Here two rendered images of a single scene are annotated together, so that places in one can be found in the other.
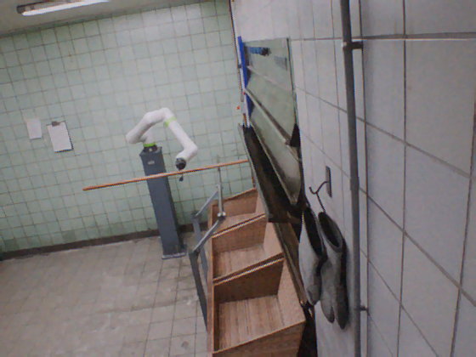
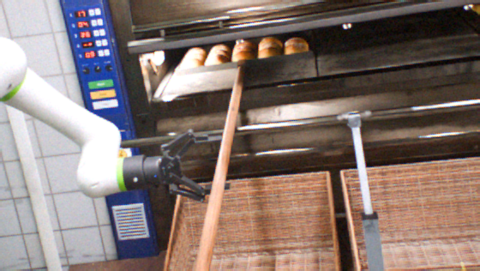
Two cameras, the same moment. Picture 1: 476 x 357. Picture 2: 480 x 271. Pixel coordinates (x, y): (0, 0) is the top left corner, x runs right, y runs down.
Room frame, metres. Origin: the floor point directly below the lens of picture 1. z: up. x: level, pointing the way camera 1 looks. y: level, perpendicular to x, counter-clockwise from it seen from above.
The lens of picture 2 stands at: (2.46, 2.21, 1.89)
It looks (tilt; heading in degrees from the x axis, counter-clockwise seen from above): 17 degrees down; 282
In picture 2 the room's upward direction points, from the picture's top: 10 degrees counter-clockwise
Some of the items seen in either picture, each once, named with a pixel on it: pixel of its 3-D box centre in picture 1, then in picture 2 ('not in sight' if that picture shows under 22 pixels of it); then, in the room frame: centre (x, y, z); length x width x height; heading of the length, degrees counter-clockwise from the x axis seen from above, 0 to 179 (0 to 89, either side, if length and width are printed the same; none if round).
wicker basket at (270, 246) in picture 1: (244, 252); (441, 230); (2.20, 0.04, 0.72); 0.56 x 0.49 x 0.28; 2
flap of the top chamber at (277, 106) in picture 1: (263, 92); not in sight; (2.23, -0.22, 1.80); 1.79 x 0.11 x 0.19; 1
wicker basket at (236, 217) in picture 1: (238, 215); (253, 243); (2.79, 0.05, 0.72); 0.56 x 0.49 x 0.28; 0
